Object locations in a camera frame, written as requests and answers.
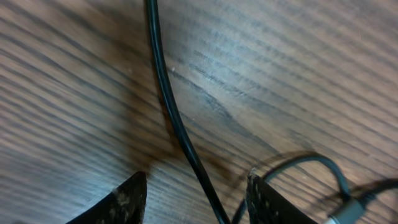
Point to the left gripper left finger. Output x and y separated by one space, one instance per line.
124 205

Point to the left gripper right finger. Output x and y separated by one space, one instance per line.
266 206

